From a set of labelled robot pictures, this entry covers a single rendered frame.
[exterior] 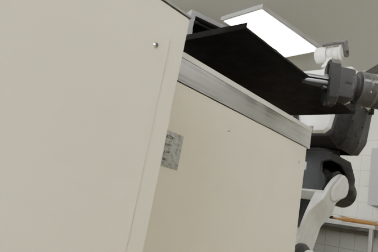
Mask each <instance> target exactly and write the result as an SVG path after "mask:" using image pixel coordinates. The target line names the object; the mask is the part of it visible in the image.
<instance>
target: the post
mask: <svg viewBox="0 0 378 252"><path fill-rule="evenodd" d="M195 14H196V11H194V10H191V11H190V12H189V15H190V16H191V17H192V19H190V20H189V24H188V29H187V34H192V28H193V25H194V19H195Z"/></svg>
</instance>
